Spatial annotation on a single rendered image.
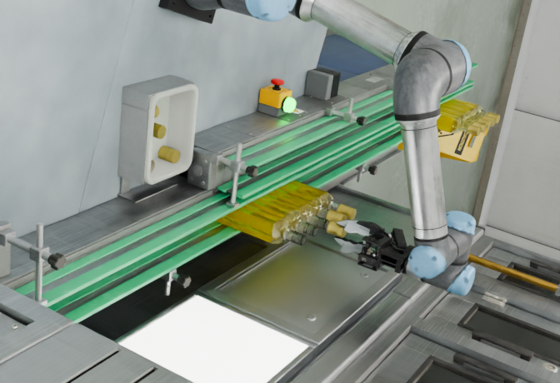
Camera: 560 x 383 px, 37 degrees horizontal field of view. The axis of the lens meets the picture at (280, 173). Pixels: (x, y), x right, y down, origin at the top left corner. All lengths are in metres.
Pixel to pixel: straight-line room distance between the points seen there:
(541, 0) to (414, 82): 6.15
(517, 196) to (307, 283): 6.23
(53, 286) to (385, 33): 0.89
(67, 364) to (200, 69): 1.17
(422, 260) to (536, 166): 6.34
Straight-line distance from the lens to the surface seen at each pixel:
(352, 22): 1.93
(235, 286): 2.07
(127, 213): 1.96
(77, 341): 1.21
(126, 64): 1.94
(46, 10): 1.73
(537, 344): 2.20
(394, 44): 1.89
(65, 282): 1.71
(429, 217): 1.81
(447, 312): 2.22
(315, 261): 2.24
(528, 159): 8.13
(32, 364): 1.17
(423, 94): 1.74
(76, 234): 1.86
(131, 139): 1.96
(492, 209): 8.37
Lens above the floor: 1.96
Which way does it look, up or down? 27 degrees down
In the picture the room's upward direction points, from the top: 109 degrees clockwise
